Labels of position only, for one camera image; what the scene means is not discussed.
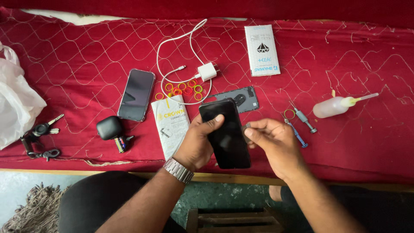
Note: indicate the person's left hand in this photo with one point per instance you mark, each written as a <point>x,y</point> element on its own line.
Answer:
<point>194,144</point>

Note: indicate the person's right hand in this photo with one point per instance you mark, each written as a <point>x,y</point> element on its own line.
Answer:
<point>278,145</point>

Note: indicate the black smartphone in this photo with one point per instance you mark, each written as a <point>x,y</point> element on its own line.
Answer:
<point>229,142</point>

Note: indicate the small grey phone part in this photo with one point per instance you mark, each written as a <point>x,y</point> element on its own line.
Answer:
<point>246,125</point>

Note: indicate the blue precision screwdriver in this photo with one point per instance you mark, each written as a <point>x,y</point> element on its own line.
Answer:
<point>297,134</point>

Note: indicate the white packet with yellow print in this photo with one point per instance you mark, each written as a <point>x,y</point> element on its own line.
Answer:
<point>169,126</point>

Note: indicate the silver metal wristwatch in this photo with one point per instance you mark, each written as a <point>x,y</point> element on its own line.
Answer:
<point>178,170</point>

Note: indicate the single yellow rubber band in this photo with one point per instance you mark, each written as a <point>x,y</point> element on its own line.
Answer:
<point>285,114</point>

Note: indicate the silver precision screwdriver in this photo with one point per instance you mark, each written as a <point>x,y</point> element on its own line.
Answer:
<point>303,118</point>

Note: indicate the person's foot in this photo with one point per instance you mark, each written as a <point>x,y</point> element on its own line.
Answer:
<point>275,193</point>

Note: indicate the heap of coloured rubber bands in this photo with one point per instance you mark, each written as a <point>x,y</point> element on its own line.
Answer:
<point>187,90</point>

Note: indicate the grey phone back housing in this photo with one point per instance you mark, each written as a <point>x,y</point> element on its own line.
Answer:
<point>249,100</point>

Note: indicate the clear plastic squeeze bottle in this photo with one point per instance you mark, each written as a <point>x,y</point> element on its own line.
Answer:
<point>331,106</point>

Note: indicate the white charger adapter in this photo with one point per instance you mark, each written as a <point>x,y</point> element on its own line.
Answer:
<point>207,71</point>

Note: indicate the smartphone in clear case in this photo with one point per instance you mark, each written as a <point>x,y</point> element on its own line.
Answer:
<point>136,94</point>

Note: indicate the black earbuds case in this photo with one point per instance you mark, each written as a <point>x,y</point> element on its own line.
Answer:
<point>109,127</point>

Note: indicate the wooden stool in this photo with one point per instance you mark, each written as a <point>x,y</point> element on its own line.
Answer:
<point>233,221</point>

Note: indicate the white packet with diamond print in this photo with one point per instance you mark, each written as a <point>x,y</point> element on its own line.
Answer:
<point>262,50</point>

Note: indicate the person's left leg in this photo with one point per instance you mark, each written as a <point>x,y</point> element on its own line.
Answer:
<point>93,200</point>

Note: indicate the person's leg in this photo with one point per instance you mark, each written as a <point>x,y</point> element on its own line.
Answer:
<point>93,200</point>
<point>381,210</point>

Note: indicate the person's right leg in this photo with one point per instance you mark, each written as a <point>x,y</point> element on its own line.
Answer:
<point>381,210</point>

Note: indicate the red quilted cloth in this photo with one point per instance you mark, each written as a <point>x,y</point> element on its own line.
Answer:
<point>81,64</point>

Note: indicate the brown fringed rug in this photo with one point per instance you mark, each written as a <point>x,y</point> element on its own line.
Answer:
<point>35,210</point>

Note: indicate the white plastic bag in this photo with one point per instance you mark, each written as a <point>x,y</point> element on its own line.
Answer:
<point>16,103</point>

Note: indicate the wooden bed frame edge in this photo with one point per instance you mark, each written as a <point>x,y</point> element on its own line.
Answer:
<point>226,177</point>

